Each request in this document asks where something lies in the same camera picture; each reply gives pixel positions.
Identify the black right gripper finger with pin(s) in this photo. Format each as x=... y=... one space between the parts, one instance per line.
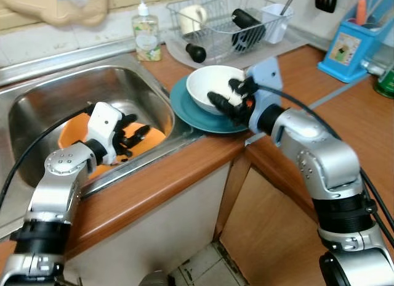
x=220 y=102
x=241 y=85

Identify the white ceramic bowl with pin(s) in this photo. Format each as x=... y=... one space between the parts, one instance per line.
x=206 y=85

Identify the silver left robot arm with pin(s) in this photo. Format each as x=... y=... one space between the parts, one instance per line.
x=52 y=193

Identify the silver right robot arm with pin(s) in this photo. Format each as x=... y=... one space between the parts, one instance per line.
x=326 y=169

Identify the orange plate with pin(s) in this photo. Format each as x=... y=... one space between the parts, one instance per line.
x=154 y=137

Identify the teal plate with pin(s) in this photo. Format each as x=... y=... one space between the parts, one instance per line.
x=184 y=110

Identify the black bottle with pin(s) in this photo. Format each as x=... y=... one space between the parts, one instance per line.
x=247 y=30

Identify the grey drain tray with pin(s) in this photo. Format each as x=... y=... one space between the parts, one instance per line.
x=289 y=49

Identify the white cutlery holder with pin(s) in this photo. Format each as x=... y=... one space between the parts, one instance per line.
x=275 y=24

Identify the stainless steel sink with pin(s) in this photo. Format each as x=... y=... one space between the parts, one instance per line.
x=61 y=95

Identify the cream mug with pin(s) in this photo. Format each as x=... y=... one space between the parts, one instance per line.
x=194 y=18

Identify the soap pump bottle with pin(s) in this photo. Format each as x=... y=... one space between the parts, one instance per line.
x=146 y=36

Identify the metal spoon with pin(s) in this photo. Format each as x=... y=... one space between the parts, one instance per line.
x=287 y=5

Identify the blue plastic utensil holder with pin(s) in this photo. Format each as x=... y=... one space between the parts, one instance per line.
x=348 y=49

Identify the green labelled bottle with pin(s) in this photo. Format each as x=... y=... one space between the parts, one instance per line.
x=386 y=82

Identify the brown wooden cabinet door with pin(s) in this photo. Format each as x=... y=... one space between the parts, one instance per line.
x=271 y=218

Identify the beige plastic container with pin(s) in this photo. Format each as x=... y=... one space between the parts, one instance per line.
x=55 y=12

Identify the grey robot foot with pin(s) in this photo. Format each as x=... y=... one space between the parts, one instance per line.
x=157 y=279

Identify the pale blue right wrist camera mount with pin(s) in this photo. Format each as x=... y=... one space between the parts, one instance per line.
x=266 y=82

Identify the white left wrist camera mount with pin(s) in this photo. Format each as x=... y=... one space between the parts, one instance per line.
x=103 y=127

